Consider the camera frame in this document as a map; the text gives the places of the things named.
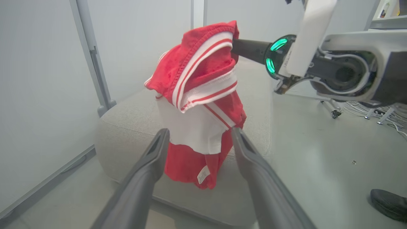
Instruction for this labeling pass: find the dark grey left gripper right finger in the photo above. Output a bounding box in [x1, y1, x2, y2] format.
[231, 127, 317, 229]

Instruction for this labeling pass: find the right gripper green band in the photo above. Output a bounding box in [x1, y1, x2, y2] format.
[231, 34, 318, 94]

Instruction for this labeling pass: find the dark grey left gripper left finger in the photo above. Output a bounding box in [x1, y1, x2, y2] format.
[91, 128, 171, 229]

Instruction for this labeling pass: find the red and white clothing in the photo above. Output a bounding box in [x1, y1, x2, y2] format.
[144, 20, 247, 190]

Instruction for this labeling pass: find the grey sofa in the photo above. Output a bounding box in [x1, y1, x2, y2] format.
[95, 57, 275, 228]

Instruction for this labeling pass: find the metal stand base with caster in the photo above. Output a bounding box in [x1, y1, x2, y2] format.
[286, 92, 343, 120]

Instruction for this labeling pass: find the white partition panel behind sofa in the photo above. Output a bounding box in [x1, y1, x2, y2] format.
[86, 0, 193, 102]

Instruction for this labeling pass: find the black shoe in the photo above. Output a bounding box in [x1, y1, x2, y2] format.
[370, 188, 407, 223]

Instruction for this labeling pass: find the large white partition panel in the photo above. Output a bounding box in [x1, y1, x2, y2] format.
[0, 0, 100, 220]

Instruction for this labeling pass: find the white shelf with items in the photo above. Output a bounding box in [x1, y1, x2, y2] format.
[365, 0, 407, 31]

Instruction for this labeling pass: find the pale grey vertical post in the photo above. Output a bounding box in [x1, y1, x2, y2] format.
[191, 0, 208, 30]

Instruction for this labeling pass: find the grey partition post with foot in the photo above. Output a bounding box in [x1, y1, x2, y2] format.
[69, 0, 117, 117]

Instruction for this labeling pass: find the bundle of floor cables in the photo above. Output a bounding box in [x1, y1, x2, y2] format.
[343, 101, 407, 141]

